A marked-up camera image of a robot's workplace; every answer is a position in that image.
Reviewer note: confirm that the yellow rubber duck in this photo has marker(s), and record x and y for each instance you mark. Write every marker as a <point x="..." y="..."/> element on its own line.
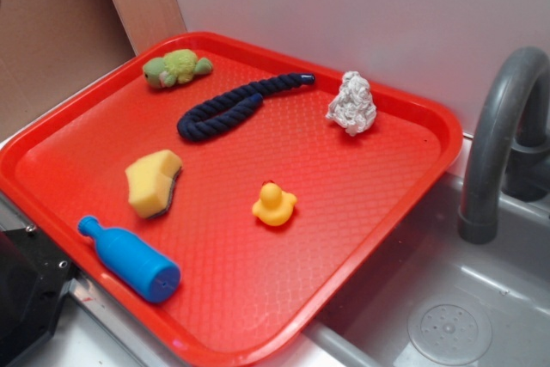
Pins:
<point x="275" y="206"/>

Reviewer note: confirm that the grey toy sink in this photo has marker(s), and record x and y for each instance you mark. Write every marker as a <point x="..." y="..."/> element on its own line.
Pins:
<point x="425" y="297"/>

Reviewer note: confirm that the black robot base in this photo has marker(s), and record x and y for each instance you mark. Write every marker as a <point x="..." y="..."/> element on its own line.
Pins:
<point x="35" y="272"/>

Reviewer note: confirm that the yellow sponge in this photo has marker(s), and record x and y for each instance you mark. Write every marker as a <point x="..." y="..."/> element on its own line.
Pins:
<point x="151" y="180"/>

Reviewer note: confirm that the crumpled white cloth ball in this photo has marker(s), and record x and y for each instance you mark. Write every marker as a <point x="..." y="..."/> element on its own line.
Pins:
<point x="353" y="108"/>

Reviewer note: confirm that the red plastic tray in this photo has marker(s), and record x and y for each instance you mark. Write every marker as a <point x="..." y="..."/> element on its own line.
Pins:
<point x="247" y="288"/>

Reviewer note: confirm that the green plush turtle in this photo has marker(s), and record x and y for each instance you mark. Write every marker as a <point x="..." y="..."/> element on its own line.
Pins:
<point x="175" y="68"/>

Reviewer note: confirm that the grey faucet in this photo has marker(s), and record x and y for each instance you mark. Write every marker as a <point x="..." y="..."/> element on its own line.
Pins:
<point x="510" y="150"/>

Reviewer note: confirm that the blue plastic bottle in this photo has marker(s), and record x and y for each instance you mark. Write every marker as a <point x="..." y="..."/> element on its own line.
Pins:
<point x="152" y="275"/>

